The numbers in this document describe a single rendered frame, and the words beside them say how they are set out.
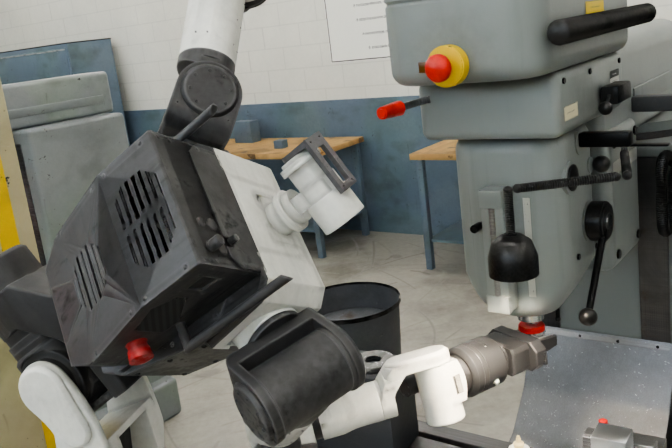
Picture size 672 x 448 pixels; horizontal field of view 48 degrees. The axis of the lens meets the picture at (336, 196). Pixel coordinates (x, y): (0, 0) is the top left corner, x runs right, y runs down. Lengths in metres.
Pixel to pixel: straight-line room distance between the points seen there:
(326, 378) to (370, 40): 5.65
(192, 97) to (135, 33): 7.42
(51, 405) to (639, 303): 1.19
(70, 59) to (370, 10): 3.33
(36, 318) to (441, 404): 0.64
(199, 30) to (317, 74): 5.67
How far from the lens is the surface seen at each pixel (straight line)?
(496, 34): 1.09
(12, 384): 2.69
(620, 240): 1.49
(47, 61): 8.62
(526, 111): 1.19
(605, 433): 1.48
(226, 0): 1.24
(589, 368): 1.82
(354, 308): 3.69
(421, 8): 1.14
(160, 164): 0.94
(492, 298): 1.30
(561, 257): 1.29
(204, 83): 1.11
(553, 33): 1.09
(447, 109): 1.25
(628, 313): 1.79
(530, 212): 1.26
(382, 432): 1.65
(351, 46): 6.61
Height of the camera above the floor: 1.84
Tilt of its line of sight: 13 degrees down
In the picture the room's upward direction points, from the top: 7 degrees counter-clockwise
